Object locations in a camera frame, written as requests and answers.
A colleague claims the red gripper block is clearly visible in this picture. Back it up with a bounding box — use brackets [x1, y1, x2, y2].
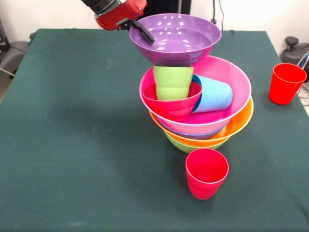
[96, 0, 155, 45]

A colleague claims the purple bowl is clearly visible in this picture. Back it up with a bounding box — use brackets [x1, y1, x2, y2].
[129, 14, 222, 67]

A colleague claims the green cup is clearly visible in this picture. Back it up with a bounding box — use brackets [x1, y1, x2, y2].
[153, 65, 194, 102]

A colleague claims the small crimson pink bowl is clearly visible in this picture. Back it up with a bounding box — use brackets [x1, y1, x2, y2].
[141, 82, 203, 121]

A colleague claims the blue cup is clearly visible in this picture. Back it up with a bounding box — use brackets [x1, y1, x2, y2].
[191, 73, 234, 114]

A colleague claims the large magenta bowl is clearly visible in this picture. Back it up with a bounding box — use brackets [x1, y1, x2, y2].
[139, 55, 252, 135]

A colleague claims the blue bowl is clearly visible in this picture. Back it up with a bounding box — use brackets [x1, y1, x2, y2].
[159, 119, 226, 140]

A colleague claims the green bowl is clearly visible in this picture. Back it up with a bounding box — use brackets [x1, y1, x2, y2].
[165, 131, 226, 154]

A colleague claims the large orange bowl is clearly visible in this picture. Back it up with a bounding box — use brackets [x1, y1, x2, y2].
[149, 98, 255, 148]

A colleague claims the red cup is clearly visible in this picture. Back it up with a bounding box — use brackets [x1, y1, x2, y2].
[268, 63, 308, 105]

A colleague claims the crimson pink cup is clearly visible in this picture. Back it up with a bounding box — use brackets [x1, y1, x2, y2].
[185, 147, 229, 200]

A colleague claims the dark green tablecloth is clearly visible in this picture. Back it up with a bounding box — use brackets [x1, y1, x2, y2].
[0, 28, 309, 232]

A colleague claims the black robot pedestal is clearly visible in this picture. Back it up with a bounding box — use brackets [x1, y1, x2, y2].
[144, 0, 191, 16]

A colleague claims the black hanging cable with plug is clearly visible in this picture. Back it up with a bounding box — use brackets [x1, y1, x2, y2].
[209, 0, 225, 31]

